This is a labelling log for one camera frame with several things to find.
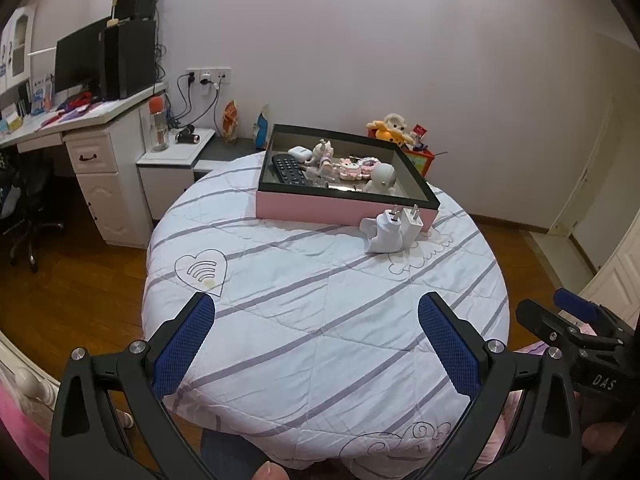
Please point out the black remote control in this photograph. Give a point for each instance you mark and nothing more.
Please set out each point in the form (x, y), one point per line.
(290, 172)

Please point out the white earbuds case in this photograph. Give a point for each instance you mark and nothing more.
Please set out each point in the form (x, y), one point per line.
(299, 153)

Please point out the white desk with drawers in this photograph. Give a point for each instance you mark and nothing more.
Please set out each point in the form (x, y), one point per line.
(107, 175)

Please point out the black computer monitor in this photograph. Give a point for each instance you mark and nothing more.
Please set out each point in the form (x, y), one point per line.
(77, 60)

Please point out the small black handheld device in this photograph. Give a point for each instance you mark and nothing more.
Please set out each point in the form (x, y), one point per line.
(187, 137)

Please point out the white wardrobe door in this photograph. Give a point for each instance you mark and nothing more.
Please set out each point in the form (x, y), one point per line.
(617, 280)

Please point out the pink and white block toy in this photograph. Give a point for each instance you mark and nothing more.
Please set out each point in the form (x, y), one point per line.
(350, 170)

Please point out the black speaker box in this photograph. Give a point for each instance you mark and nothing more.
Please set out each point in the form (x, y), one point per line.
(137, 0)

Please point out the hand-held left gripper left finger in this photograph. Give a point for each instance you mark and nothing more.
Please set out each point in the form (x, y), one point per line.
(185, 345)

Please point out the white nightstand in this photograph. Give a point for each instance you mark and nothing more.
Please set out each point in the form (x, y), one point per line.
(165, 180)

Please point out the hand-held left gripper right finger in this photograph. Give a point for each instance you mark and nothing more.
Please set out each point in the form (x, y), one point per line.
(450, 345)

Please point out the white astronaut figurine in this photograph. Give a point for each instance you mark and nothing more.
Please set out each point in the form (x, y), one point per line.
(382, 177)

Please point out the white arched shelf cabinet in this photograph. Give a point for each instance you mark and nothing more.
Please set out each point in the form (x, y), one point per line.
(17, 50)

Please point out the colourful red toy box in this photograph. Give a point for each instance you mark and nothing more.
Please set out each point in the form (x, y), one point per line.
(420, 160)

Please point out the doll figurine with blue dress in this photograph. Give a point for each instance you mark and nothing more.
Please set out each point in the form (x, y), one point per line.
(324, 157)

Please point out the small red and white toy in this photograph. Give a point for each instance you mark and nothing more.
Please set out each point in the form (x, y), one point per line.
(420, 135)

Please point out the grey topped low cabinet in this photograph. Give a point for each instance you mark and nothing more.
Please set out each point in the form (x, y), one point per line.
(225, 150)

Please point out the person's left hand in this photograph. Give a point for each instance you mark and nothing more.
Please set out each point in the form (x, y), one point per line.
(270, 472)

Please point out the person's right hand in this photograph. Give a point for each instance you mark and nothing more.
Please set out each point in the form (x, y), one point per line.
(602, 439)

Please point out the black office chair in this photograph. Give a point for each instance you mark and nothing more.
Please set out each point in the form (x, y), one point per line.
(30, 200)

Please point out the white quilt with purple stripes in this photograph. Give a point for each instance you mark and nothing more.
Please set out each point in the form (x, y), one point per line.
(300, 285)

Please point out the white flat wall charger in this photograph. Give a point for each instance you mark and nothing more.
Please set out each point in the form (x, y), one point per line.
(412, 225)

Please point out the white angled power adapter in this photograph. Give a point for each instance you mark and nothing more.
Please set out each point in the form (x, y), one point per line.
(382, 232)

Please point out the cream and yellow plush toy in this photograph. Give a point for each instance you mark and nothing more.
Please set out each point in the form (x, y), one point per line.
(390, 127)

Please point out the white carved bed frame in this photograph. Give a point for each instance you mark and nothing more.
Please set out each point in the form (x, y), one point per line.
(30, 375)

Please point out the black computer tower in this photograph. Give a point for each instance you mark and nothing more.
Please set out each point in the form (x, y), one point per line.
(130, 60)

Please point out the clear bottle with orange cap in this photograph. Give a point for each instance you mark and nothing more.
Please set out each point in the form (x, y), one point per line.
(159, 125)

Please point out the papers and books on desk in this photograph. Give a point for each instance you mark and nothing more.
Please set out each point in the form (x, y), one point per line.
(30, 110)

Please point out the white plugged-in charger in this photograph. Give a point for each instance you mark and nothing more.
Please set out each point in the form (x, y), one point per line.
(206, 80)

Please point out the pink brick block toy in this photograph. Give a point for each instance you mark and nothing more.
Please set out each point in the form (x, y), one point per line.
(371, 166)

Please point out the pink box with dark rim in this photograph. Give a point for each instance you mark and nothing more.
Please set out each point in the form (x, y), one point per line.
(320, 207)

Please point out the blue and white bag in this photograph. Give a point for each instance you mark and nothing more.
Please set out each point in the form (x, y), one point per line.
(262, 127)

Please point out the dark blue cloth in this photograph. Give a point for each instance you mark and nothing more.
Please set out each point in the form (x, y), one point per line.
(230, 455)

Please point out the orange snack bag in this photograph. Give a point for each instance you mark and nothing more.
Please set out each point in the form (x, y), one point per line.
(230, 122)

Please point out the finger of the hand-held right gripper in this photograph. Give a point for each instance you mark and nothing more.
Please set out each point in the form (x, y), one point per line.
(542, 322)
(575, 302)

